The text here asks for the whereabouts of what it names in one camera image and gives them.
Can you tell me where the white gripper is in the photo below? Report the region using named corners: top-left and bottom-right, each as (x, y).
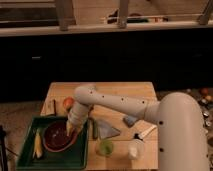
top-left (68, 102), bottom-right (93, 128)

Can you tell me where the dark red bowl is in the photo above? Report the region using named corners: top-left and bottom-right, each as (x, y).
top-left (43, 120), bottom-right (77, 152)

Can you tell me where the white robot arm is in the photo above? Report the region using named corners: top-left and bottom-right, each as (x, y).
top-left (68, 85), bottom-right (210, 171)

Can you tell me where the green plastic tray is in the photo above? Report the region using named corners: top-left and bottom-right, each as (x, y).
top-left (16, 117), bottom-right (89, 171)

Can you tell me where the orange cup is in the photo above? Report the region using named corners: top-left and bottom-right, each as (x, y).
top-left (63, 97), bottom-right (74, 111)

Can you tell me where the green cucumber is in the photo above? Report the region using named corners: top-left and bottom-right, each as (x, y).
top-left (91, 118), bottom-right (99, 140)

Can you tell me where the grey triangular cloth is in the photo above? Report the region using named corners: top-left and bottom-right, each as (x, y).
top-left (97, 119), bottom-right (121, 139)

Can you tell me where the small green bowl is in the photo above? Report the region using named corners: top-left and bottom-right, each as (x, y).
top-left (96, 139), bottom-right (114, 157)

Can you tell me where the blue sponge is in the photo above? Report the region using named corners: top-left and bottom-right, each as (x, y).
top-left (123, 115), bottom-right (138, 127)

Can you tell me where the yellow corn cob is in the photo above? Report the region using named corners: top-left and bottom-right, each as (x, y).
top-left (33, 130), bottom-right (43, 159)

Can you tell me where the white cup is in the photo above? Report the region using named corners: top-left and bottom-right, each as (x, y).
top-left (128, 139), bottom-right (145, 160)

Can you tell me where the white handled brush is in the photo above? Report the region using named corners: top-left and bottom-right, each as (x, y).
top-left (133, 125), bottom-right (157, 141)

